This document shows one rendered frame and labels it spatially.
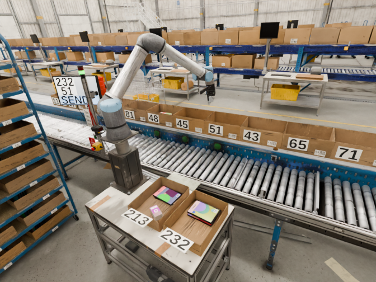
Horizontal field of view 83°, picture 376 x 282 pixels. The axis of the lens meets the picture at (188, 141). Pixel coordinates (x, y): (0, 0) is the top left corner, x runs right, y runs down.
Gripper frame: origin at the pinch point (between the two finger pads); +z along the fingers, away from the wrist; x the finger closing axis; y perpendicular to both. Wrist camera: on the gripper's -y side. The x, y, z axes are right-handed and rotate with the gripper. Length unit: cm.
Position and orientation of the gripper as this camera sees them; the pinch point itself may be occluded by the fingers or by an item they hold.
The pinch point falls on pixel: (208, 103)
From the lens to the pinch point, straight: 228.9
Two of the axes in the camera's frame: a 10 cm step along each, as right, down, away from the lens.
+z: 1.3, 8.7, 4.7
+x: 2.2, -4.9, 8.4
